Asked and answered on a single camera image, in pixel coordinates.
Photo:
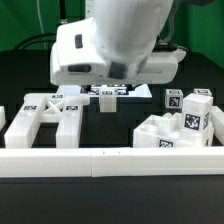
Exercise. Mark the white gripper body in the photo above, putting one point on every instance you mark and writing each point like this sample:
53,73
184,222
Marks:
118,51

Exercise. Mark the small white block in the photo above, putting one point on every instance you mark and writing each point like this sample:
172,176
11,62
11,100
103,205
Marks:
107,101

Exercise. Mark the white chair seat part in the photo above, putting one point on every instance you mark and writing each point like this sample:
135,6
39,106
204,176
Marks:
166,131

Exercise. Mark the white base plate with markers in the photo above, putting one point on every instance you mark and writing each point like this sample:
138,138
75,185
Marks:
120,90

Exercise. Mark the white chair back frame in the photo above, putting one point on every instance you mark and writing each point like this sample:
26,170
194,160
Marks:
38,108

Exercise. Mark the white left fence wall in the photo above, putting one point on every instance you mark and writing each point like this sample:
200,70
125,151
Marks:
2,117

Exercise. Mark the white fence wall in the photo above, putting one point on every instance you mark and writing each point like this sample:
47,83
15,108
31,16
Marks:
105,162
217,118
2,117

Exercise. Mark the white front fence wall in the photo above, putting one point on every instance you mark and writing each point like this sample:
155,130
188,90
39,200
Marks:
105,162

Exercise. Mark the white right fence wall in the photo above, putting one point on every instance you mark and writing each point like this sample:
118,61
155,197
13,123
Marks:
217,118

